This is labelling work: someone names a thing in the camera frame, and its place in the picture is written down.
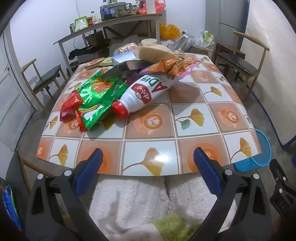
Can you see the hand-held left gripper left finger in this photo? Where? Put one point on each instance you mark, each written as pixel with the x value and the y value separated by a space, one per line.
pixel 92 166

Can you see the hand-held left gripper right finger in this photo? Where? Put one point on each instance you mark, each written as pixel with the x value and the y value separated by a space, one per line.
pixel 205 166

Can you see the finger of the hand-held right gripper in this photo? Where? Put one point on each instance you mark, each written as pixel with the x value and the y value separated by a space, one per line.
pixel 281 185

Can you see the blue mesh basket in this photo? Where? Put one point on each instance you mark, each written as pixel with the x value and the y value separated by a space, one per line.
pixel 261 150

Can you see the green and red snack bag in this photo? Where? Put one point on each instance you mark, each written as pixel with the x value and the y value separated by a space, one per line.
pixel 92 97

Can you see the white bottle with red cap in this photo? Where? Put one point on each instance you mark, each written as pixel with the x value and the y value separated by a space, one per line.
pixel 148 90

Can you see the orange and purple snack bag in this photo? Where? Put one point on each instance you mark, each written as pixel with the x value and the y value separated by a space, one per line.
pixel 161 66

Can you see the blue snack packet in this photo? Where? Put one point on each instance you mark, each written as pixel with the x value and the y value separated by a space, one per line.
pixel 10 208

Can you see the wooden chair with dark seat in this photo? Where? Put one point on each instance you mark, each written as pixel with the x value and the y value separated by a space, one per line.
pixel 46 76
pixel 238 62

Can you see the white door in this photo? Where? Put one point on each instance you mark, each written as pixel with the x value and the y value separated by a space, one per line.
pixel 11 104

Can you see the gold snack packet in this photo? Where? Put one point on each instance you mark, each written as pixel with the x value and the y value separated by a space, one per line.
pixel 99 62

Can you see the light blue box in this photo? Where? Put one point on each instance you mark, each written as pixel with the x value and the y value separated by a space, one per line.
pixel 122 57

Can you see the black cloth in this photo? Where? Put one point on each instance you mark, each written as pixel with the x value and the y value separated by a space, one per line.
pixel 85 52

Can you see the cardboard box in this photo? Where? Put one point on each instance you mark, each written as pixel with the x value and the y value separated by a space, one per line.
pixel 197 50

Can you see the white cloth glove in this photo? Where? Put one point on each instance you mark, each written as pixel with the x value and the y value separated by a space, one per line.
pixel 157 51

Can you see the white green plastic bag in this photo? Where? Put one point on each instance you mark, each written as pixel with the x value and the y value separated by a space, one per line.
pixel 207 38

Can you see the beige sack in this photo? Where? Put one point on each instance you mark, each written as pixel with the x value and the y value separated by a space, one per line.
pixel 126 39

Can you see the white paper cup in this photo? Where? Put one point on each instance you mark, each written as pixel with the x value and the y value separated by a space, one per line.
pixel 149 42

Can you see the yellow plastic bag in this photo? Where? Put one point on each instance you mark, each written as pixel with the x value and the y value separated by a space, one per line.
pixel 170 31

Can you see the wooden side table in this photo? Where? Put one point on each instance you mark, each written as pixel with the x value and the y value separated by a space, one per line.
pixel 104 24

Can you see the green packet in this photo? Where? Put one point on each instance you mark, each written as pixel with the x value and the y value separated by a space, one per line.
pixel 81 23

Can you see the small jar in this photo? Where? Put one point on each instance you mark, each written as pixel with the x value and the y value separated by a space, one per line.
pixel 89 20

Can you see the grey fridge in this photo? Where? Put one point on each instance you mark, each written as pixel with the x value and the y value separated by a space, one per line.
pixel 231 14

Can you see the dark soda bottle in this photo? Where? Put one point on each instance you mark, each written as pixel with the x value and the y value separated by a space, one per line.
pixel 105 11

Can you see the red plastic bag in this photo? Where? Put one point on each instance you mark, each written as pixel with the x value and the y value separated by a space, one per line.
pixel 159 5

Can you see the white paper roll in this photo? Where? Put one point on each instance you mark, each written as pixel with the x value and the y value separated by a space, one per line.
pixel 150 7

